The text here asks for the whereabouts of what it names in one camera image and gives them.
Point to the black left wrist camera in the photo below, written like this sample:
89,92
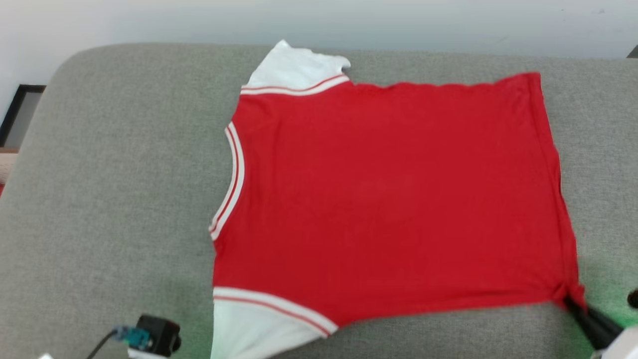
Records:
160,334

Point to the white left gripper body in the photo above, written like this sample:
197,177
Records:
144,354

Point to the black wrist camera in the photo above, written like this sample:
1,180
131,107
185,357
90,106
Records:
633,299
160,334

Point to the grey fabric sofa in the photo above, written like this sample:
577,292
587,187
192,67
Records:
124,199

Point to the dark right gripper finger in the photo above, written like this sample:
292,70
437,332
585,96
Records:
595,324

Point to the red white jersey garment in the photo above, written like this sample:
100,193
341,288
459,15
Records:
389,199

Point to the black framed panel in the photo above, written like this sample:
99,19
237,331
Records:
20,112

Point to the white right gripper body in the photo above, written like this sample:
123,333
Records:
623,346

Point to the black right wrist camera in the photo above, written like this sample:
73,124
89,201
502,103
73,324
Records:
633,299

